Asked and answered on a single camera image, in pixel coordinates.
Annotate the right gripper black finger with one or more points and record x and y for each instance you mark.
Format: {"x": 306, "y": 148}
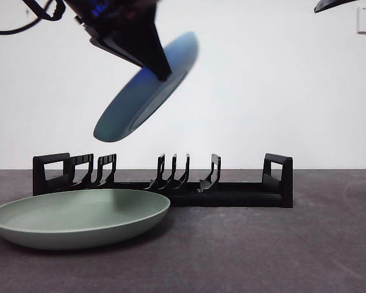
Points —
{"x": 329, "y": 5}

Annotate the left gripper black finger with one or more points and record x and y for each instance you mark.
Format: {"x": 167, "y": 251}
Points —
{"x": 116, "y": 50}
{"x": 149, "y": 49}

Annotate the blue round plate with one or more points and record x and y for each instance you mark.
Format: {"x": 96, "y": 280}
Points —
{"x": 119, "y": 119}

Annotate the green round plate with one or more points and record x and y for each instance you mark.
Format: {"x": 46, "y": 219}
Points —
{"x": 79, "y": 213}

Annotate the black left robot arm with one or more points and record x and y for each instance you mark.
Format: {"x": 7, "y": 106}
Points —
{"x": 125, "y": 12}

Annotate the black plate rack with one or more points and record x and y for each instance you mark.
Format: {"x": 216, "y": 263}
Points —
{"x": 231, "y": 198}

